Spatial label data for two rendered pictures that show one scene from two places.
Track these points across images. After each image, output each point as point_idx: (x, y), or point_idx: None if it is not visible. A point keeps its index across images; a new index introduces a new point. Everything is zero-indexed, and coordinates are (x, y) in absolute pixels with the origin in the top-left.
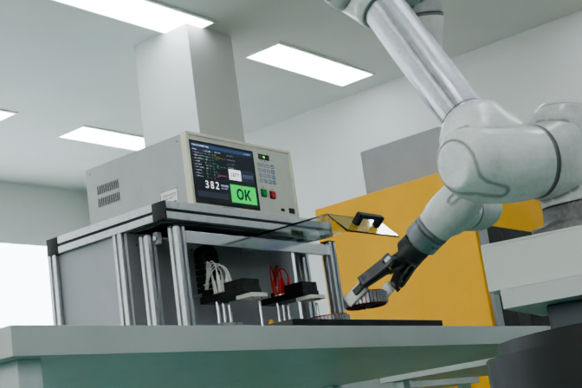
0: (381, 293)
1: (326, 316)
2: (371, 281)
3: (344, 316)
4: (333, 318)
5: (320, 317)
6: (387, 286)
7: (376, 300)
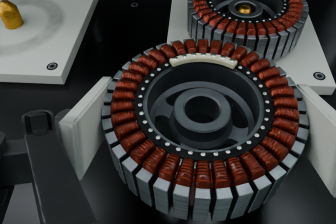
0: (183, 204)
1: (195, 21)
2: (35, 201)
3: (241, 45)
4: (207, 36)
5: (188, 9)
6: (333, 149)
7: (147, 202)
